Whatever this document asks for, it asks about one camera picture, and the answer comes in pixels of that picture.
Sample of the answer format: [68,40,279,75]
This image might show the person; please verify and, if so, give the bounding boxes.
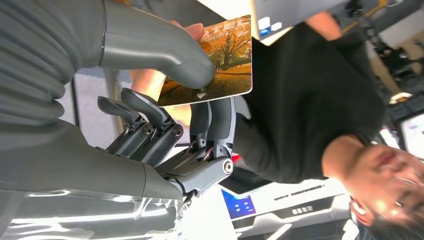
[231,19,424,240]

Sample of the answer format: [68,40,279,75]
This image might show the ribbed grey right arm sleeve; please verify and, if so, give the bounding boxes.
[0,0,83,133]

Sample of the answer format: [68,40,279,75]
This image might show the white box with blue label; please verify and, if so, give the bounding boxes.
[251,0,350,47]

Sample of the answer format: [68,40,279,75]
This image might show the white printer with blue screen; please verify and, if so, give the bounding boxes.
[216,177,355,240]

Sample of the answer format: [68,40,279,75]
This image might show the computer monitor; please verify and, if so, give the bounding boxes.
[396,112,424,161]

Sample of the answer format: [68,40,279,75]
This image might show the grey metal post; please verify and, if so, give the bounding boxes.
[103,67,126,135]

